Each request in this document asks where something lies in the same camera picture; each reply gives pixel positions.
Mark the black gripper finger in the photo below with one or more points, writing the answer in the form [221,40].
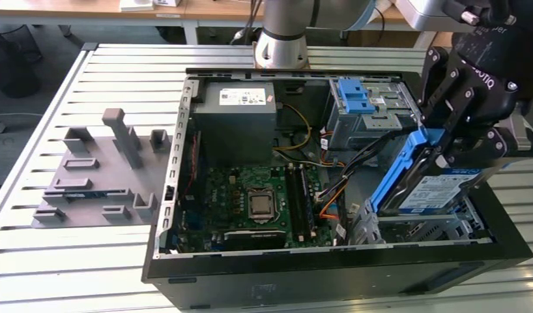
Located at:
[437,65]
[487,150]

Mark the hard disk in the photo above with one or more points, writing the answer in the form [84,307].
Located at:
[436,192]

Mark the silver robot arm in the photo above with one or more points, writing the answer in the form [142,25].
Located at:
[278,49]

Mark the wooden cabinet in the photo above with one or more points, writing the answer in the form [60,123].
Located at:
[440,40]

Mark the blue drive latch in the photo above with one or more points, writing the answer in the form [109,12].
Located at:
[354,98]

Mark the metal drive cage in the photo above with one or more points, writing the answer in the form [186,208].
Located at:
[378,122]

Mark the grey power supply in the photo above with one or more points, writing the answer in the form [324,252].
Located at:
[236,137]

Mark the green motherboard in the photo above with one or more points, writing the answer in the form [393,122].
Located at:
[265,176]

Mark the wooden desk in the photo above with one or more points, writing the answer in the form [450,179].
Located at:
[74,8]
[213,9]

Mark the silver CPU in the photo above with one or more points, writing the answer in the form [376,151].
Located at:
[261,204]

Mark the black graphics card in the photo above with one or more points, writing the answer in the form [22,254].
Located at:
[254,239]

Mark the black PC case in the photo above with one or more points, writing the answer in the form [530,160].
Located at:
[292,283]

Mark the white box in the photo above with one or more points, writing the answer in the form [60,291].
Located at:
[137,6]
[168,2]

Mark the black case fan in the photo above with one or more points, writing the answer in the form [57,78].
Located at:
[188,169]

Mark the grey parts rack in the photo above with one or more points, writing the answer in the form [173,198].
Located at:
[105,176]

